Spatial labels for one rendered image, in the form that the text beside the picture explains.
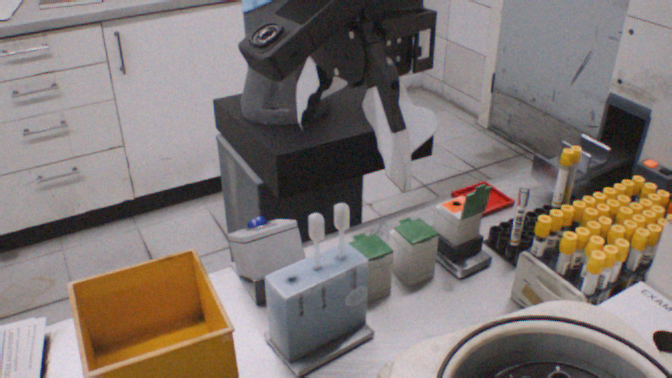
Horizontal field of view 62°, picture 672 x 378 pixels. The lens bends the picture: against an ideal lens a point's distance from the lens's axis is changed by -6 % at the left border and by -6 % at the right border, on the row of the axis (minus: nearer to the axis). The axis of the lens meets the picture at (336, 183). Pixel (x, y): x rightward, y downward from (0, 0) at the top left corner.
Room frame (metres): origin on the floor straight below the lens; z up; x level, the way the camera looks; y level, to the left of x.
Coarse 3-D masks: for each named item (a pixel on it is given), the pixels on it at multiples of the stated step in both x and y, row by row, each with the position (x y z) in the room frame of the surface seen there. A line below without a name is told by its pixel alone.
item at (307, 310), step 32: (320, 256) 0.48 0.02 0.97; (352, 256) 0.48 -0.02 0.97; (288, 288) 0.43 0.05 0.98; (320, 288) 0.43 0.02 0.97; (352, 288) 0.46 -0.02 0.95; (288, 320) 0.41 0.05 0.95; (320, 320) 0.43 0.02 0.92; (352, 320) 0.46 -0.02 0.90; (288, 352) 0.41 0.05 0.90; (320, 352) 0.43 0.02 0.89
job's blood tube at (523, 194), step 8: (520, 192) 0.59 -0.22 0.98; (528, 192) 0.59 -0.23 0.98; (520, 200) 0.59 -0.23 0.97; (528, 200) 0.59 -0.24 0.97; (520, 208) 0.59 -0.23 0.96; (520, 216) 0.59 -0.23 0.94; (512, 224) 0.60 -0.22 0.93; (520, 224) 0.59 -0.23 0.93; (512, 232) 0.59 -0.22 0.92; (520, 232) 0.59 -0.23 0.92; (512, 240) 0.59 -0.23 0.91
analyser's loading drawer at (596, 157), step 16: (592, 144) 0.80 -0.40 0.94; (608, 144) 0.85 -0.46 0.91; (624, 144) 0.85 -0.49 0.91; (544, 160) 0.75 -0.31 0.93; (592, 160) 0.79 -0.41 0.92; (608, 160) 0.79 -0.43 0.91; (624, 160) 0.79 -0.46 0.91; (544, 176) 0.75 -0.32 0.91; (576, 176) 0.74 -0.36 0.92; (592, 176) 0.75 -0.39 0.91
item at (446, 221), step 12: (444, 204) 0.61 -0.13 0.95; (456, 204) 0.61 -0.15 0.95; (444, 216) 0.60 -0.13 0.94; (456, 216) 0.58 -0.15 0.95; (480, 216) 0.59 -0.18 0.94; (444, 228) 0.60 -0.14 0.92; (456, 228) 0.58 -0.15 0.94; (468, 228) 0.59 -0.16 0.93; (456, 240) 0.58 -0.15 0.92; (468, 240) 0.59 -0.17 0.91
